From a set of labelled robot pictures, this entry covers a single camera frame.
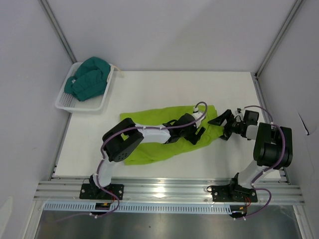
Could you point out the aluminium frame post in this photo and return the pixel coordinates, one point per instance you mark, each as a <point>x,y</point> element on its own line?
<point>283,30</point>
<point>45,5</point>

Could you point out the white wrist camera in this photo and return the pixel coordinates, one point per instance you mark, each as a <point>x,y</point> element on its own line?
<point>198,116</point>
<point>239,114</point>

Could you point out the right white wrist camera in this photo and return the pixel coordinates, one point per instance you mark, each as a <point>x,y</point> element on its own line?
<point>239,114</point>

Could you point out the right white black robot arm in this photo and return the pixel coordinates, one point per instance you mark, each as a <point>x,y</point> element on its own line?
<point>273,148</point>

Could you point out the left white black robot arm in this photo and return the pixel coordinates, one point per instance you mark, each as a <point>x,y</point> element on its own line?
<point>121,141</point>

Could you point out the white slotted cable duct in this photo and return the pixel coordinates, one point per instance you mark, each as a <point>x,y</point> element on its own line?
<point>139,208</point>

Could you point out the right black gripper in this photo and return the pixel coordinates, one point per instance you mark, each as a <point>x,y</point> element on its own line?
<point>218,120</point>

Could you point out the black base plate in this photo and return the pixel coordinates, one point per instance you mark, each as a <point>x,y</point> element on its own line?
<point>228,193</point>
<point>92,192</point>

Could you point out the teal green shorts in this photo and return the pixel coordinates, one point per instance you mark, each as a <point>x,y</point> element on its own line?
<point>89,80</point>

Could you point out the white plastic basket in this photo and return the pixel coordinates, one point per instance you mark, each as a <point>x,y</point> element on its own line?
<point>70,104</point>

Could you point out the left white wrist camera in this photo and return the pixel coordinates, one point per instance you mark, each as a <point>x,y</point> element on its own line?
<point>198,116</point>

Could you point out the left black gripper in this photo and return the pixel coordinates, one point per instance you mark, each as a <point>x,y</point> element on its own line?
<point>196,138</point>

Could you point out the left aluminium frame post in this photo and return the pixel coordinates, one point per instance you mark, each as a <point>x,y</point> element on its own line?
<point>45,5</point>

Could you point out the aluminium mounting rail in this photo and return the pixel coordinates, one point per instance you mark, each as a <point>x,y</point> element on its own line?
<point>171,191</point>

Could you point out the right aluminium frame post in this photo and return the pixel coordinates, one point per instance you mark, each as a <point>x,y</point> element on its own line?
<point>283,30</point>

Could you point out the lime green shorts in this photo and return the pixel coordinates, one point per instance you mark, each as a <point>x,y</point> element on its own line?
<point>154,146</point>

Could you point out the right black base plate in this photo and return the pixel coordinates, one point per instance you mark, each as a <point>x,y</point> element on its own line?
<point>228,193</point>

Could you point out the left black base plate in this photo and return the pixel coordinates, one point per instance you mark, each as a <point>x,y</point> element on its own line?
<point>92,192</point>

